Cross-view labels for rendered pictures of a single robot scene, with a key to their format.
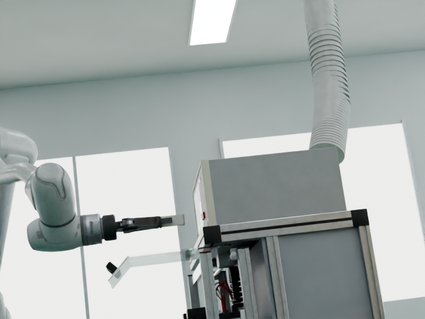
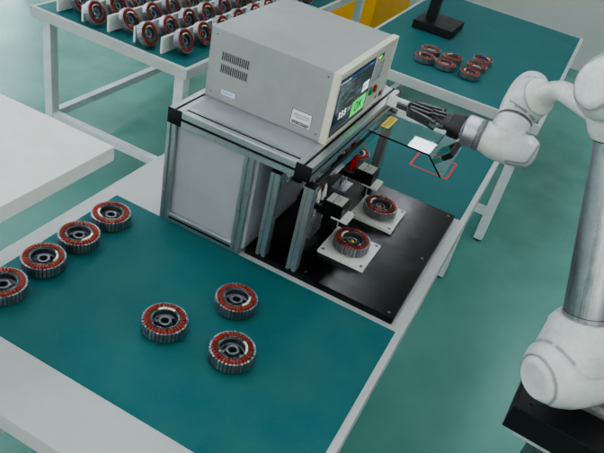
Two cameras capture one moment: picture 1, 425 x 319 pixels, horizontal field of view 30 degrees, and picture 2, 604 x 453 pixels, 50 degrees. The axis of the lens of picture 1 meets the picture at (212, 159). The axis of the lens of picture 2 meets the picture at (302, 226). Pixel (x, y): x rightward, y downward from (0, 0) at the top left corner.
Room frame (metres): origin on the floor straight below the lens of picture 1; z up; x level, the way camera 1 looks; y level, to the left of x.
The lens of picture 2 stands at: (3.99, 0.74, 1.93)
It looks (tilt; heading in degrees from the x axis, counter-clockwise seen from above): 35 degrees down; 205
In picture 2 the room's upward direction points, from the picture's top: 14 degrees clockwise
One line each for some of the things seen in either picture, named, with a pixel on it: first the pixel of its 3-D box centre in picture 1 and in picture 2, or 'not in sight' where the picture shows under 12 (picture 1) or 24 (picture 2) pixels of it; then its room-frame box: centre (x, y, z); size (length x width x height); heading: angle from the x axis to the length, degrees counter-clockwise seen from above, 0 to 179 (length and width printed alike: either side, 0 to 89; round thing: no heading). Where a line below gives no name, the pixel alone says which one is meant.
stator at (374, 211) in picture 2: not in sight; (379, 208); (2.25, 0.17, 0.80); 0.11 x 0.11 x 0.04
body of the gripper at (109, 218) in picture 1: (118, 226); (448, 122); (2.27, 0.29, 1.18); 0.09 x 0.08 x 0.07; 96
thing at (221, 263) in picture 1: (225, 259); not in sight; (2.27, 0.00, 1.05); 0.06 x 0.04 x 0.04; 6
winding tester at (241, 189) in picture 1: (263, 202); (305, 64); (2.39, -0.14, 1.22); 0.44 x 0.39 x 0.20; 6
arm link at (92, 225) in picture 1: (93, 229); (472, 131); (2.27, 0.37, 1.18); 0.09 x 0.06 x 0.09; 6
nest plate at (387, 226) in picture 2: not in sight; (377, 213); (2.25, 0.17, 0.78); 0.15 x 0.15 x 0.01; 6
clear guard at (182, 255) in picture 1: (169, 267); (406, 136); (2.17, 0.16, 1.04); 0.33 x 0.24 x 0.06; 96
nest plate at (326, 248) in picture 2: not in sight; (350, 248); (2.49, 0.20, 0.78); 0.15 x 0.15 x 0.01; 6
